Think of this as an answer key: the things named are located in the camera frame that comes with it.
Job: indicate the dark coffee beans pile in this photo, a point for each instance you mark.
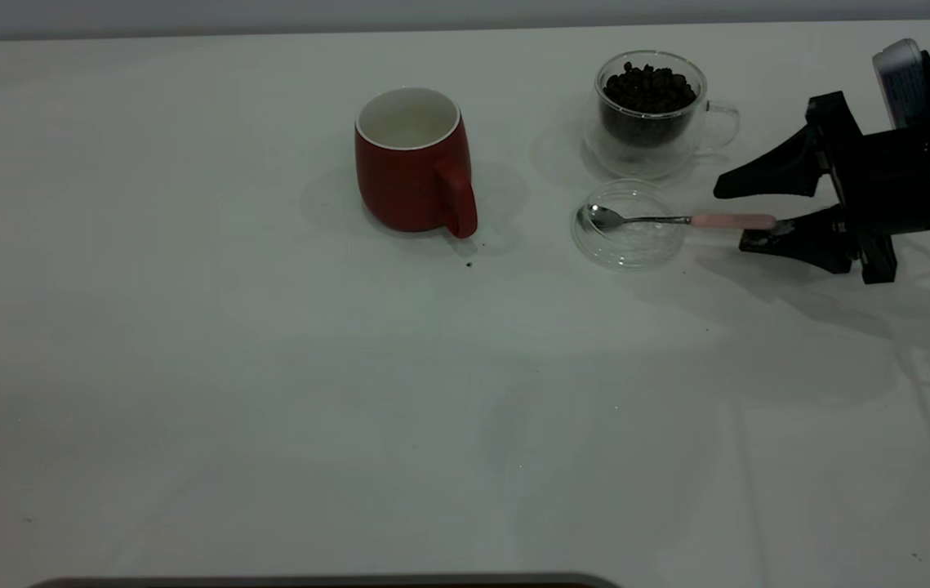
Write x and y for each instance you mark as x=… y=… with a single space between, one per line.
x=648 y=91

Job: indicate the red ceramic mug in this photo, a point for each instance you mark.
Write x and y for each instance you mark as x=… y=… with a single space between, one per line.
x=407 y=192

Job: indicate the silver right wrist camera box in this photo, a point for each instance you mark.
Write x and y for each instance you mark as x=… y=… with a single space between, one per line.
x=905 y=82

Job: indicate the clear double-wall glass cup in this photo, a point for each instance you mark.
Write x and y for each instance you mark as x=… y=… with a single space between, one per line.
x=636 y=159

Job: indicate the clear glass saucer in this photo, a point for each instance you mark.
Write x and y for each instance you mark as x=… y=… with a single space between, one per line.
x=628 y=247

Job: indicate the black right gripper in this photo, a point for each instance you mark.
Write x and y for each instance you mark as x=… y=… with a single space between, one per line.
x=897 y=180

